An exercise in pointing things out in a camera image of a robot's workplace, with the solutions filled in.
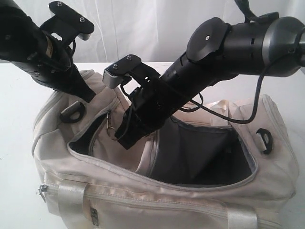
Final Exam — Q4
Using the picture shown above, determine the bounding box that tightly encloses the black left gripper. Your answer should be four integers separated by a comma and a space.
26, 40, 96, 103

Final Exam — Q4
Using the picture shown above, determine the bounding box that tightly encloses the white backdrop curtain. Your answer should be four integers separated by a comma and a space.
0, 0, 305, 64

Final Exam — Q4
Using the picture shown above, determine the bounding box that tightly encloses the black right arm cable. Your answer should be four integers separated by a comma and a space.
120, 0, 305, 125

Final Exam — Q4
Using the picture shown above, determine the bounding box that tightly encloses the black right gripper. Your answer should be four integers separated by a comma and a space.
115, 78, 198, 149

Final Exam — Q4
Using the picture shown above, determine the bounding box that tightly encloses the cream fabric duffel bag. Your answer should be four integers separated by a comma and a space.
32, 70, 299, 229

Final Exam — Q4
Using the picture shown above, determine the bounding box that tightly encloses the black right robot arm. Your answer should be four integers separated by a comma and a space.
113, 17, 305, 149

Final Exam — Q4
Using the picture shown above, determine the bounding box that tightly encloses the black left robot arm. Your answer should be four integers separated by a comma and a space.
0, 0, 96, 102

